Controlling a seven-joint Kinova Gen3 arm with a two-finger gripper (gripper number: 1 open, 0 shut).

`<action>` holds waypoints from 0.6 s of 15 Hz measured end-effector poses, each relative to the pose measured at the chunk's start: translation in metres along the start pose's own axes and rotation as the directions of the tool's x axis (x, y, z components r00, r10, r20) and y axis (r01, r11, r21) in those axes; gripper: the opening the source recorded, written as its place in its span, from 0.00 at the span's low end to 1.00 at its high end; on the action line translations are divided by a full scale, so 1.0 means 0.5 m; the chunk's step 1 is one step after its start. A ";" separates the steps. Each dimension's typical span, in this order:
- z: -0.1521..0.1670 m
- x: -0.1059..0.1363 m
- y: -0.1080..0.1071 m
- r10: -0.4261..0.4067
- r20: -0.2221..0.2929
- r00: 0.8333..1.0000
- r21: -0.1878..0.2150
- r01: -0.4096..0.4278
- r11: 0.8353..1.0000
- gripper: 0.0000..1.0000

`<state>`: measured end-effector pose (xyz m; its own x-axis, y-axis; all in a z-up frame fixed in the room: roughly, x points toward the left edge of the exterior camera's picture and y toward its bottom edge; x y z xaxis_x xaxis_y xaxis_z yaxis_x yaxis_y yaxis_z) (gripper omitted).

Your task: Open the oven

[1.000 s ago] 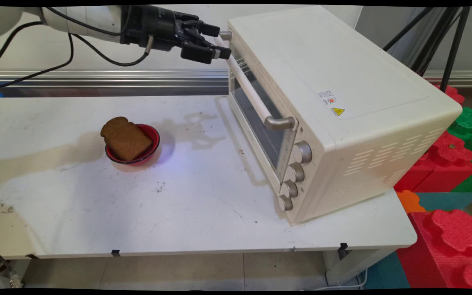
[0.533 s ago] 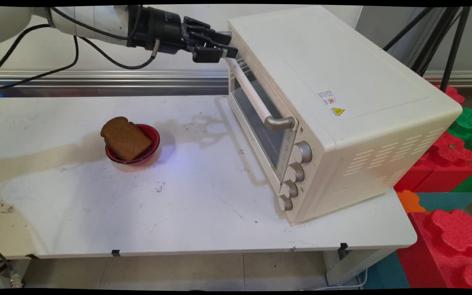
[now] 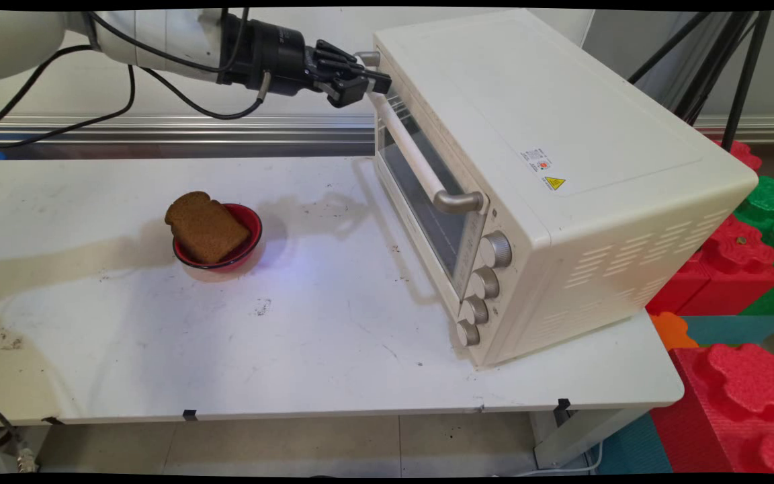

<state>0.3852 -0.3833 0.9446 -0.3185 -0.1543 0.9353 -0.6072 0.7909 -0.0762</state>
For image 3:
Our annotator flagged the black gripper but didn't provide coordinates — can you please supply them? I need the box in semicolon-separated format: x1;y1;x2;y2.
251;20;393;109

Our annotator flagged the glass oven door with handle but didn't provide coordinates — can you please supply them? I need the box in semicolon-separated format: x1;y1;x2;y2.
352;51;492;305

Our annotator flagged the red bowl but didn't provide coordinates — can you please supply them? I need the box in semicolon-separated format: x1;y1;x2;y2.
172;203;264;272

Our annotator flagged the brown bread slice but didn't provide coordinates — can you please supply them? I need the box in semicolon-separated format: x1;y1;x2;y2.
165;191;252;265

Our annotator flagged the white label sticker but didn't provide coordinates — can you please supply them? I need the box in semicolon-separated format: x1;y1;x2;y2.
521;149;554;173

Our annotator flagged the cream toaster oven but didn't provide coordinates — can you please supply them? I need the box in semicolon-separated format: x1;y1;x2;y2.
352;8;760;371

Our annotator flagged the black tripod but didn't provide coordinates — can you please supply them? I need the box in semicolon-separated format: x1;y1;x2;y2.
628;10;773;153

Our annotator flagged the small red foam block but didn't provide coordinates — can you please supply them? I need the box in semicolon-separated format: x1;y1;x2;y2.
711;138;763;173

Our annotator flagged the orange foam block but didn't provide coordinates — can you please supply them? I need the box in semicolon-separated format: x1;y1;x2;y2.
650;312;699;352

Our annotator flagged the white table leg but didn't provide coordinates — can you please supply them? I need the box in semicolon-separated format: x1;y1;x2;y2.
530;406;651;470

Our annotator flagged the green foam block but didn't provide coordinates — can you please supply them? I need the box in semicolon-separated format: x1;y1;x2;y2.
735;175;774;317

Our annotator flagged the teal foam block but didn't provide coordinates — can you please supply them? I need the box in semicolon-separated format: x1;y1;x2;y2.
679;315;774;348

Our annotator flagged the teal foam mat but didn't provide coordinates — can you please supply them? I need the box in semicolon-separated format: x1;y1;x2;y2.
591;412;674;475

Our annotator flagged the large red foam block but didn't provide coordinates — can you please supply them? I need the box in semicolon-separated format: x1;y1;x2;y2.
649;342;774;475

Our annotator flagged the aluminium rail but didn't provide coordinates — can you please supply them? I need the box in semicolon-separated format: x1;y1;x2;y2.
0;115;774;160

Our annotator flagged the black cable with metal plug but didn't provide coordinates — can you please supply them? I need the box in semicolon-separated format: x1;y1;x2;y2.
134;64;274;122

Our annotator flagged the thin black cable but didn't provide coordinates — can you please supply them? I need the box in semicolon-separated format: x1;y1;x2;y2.
0;44;137;149

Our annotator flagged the white cable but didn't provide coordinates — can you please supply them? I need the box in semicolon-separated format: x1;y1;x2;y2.
493;440;603;477

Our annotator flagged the black cable with silver connector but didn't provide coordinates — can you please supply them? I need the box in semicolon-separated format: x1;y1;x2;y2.
0;391;40;474

